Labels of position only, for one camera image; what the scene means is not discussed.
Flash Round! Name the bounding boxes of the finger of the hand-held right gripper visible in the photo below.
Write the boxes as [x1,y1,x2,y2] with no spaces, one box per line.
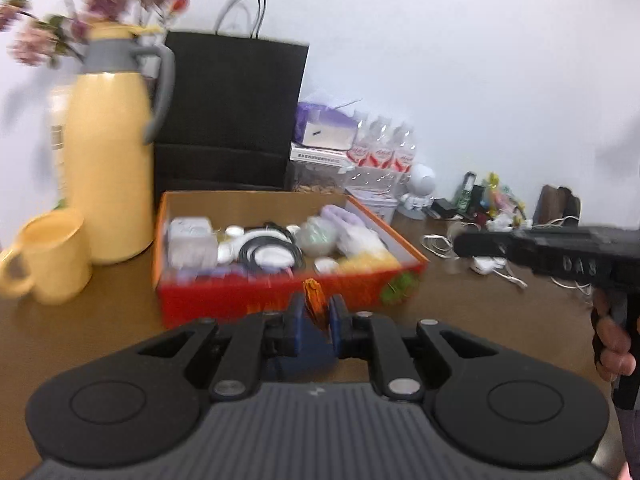
[452,230,516,259]

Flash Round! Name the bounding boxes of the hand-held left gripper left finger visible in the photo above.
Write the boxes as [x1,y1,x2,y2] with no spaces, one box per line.
[135,292,306,403]

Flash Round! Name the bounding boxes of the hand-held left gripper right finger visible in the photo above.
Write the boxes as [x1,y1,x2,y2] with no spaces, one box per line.
[328,294,496,401]

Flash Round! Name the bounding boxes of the orange patterned small item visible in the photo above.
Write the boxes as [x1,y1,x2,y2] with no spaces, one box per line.
[302,277,328,330]

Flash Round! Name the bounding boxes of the red cardboard box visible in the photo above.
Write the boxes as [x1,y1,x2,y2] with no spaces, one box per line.
[152,190,430,328]

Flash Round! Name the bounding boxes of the white round dish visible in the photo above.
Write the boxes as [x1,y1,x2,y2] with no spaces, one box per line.
[250,240,295,271]

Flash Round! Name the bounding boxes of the yellow plush toy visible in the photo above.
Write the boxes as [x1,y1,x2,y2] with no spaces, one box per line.
[345,250,401,275]

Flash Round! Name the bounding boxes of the black cable coil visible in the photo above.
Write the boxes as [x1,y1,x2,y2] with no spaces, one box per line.
[239,222,306,273]

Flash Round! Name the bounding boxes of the translucent green bag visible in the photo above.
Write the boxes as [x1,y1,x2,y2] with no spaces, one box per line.
[300,217,336,256]

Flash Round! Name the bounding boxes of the purple fuzzy band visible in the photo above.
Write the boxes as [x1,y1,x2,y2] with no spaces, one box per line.
[320,205,363,231]

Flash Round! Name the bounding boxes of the white pack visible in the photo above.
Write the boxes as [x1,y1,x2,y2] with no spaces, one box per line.
[167,217,217,268]

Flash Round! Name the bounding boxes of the person's right forearm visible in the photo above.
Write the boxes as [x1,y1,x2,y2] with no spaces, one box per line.
[616,407,640,480]

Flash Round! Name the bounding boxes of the person's right hand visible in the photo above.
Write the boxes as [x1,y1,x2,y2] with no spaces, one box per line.
[590,289,633,383]

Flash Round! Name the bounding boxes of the white oval device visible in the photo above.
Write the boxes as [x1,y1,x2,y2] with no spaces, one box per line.
[470,256,507,276]

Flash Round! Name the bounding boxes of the yellow green packet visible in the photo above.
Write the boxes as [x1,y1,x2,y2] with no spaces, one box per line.
[482,174,526,221]

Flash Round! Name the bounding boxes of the brown leather wallet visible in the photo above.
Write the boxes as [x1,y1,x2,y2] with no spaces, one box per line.
[532,185,583,226]

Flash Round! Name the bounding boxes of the green bottle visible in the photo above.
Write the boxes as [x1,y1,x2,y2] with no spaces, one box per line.
[455,172,476,213]

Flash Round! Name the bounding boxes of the white robot toy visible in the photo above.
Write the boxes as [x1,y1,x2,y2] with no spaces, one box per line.
[400,164,436,218]

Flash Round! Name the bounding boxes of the metal tin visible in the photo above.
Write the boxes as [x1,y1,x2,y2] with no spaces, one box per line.
[345,186,400,223]

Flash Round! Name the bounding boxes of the clear plastic box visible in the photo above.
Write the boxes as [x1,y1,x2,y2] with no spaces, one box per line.
[292,160,351,193]

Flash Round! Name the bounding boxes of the flat white box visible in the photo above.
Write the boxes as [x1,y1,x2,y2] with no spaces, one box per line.
[291,142,351,163]

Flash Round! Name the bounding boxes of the purple tissue pack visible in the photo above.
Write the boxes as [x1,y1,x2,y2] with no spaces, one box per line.
[295,102,363,133]

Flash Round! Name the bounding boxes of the black paper bag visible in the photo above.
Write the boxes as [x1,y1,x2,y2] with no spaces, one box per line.
[154,0,310,193]

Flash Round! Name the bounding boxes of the yellow thermos jug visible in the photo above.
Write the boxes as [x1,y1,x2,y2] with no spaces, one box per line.
[65,22,176,265]

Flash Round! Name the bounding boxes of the yellow mug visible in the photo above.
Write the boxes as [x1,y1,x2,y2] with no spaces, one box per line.
[0,209,93,306]

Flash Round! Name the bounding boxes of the white carton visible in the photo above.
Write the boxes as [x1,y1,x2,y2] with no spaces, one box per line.
[49,87,71,201]

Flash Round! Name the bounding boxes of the dried pink flowers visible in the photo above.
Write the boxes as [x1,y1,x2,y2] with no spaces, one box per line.
[0,0,190,68]

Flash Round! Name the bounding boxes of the white cable bundle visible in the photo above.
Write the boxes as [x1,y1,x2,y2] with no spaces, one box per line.
[422,232,454,261]

